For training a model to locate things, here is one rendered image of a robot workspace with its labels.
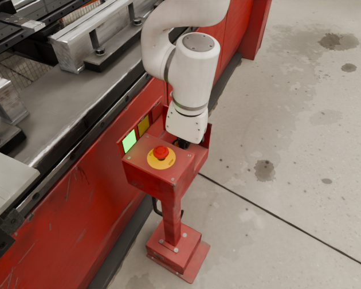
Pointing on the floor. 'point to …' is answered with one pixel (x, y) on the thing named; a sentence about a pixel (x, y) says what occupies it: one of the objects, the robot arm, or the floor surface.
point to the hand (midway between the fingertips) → (184, 143)
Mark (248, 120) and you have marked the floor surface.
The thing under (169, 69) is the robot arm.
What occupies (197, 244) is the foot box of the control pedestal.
